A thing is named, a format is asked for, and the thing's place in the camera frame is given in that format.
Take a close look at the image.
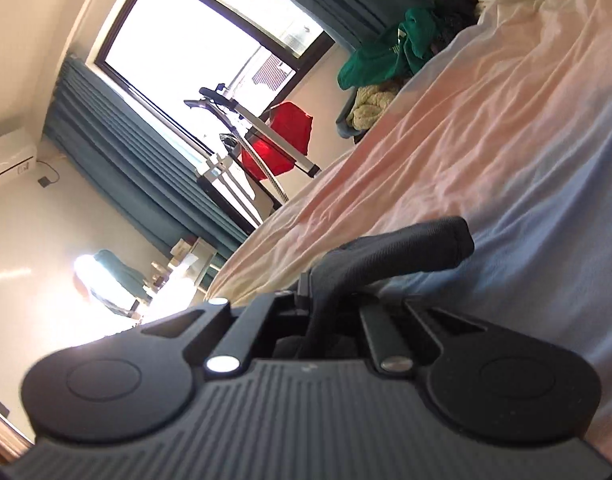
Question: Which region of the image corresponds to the black framed window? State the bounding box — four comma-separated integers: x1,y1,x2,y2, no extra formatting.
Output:
96,0,333,154

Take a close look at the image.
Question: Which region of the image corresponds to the black clothing pile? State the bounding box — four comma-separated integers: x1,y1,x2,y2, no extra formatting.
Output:
430,0,478,54

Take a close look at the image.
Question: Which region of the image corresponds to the red bag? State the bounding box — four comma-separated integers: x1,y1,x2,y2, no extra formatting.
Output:
236,101,320,180

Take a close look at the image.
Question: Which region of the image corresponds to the green sweatshirt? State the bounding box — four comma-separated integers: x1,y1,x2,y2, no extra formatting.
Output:
338,8,437,90

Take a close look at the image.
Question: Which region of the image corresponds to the cream knitted garment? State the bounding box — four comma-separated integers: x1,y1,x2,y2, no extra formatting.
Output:
346,81,400,131

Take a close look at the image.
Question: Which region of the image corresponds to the silver tripod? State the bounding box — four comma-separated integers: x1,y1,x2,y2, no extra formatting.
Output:
183,84,322,212

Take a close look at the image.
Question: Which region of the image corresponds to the teal curtain left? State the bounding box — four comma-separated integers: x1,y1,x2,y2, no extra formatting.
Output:
44,56,248,259

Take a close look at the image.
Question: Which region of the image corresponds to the pastel tie-dye bed sheet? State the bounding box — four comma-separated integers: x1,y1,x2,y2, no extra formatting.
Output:
208,0,612,460

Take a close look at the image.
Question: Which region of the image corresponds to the white air conditioner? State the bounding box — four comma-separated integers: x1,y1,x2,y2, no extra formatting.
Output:
0,128,37,185

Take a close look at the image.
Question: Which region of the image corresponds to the white desk with items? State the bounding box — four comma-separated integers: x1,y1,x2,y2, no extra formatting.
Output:
144,238,220,310

